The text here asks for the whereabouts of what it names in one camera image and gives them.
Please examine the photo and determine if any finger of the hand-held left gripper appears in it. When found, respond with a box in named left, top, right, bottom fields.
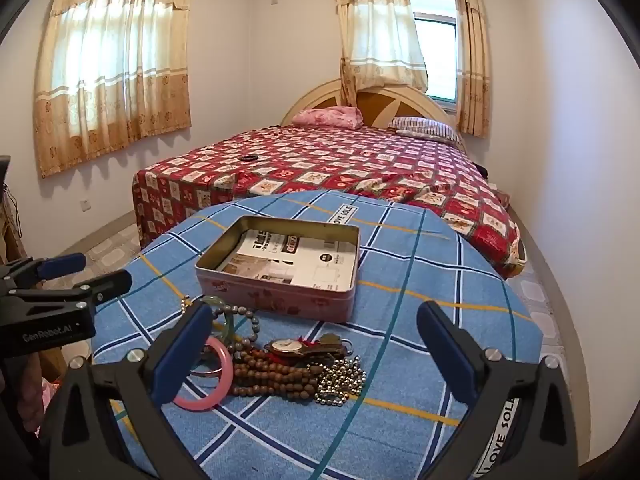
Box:
left=15, top=269, right=134, bottom=312
left=0, top=253, right=87, bottom=297

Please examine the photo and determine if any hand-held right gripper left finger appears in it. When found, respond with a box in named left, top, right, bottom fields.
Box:
left=39, top=301, right=216, bottom=480

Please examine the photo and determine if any narrow beige floral curtain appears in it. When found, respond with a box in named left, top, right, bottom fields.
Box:
left=448, top=0, right=492, bottom=140

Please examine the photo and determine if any brown key holder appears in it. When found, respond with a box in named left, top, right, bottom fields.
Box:
left=302, top=333, right=354, bottom=359

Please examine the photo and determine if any gold metal tin box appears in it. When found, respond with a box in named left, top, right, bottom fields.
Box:
left=195, top=216, right=362, bottom=324

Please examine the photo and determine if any red patterned bedsheet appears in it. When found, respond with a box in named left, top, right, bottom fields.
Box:
left=132, top=125, right=524, bottom=279

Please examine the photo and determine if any blue checked tablecloth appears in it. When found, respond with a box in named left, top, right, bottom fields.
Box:
left=91, top=190, right=544, bottom=480

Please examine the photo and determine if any pink floral pillow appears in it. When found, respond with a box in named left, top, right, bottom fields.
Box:
left=291, top=106, right=364, bottom=130

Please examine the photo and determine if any brown strap wristwatch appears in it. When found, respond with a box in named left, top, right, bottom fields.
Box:
left=263, top=337, right=307, bottom=359

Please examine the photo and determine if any silver ball chain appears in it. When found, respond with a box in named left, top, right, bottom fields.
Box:
left=313, top=355, right=368, bottom=405

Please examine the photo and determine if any brown wooden bead necklace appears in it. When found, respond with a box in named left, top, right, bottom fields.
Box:
left=230, top=347, right=327, bottom=401

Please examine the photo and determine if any striped pillow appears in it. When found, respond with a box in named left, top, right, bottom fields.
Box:
left=389, top=116, right=464, bottom=145

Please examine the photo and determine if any thin metal ring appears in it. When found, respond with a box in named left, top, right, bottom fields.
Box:
left=189, top=342, right=225, bottom=377

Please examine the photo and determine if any brown wooden bead bracelet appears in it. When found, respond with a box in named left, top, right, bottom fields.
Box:
left=212, top=304, right=262, bottom=357

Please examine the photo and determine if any window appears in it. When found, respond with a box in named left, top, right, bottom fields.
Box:
left=407, top=0, right=459, bottom=109

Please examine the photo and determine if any wide beige floral curtain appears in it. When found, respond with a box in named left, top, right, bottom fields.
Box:
left=34, top=0, right=195, bottom=179

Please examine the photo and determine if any pink bangle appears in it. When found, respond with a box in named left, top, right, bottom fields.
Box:
left=172, top=336, right=235, bottom=409

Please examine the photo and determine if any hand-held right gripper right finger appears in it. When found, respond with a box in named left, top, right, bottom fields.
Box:
left=416, top=300, right=596, bottom=480

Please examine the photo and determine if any cream wooden headboard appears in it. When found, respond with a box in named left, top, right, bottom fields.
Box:
left=281, top=79, right=469, bottom=152

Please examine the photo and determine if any printed paper sheet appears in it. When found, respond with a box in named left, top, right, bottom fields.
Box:
left=219, top=230, right=357, bottom=291

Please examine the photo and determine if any green jade bangle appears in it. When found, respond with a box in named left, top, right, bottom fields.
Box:
left=200, top=296, right=236, bottom=347

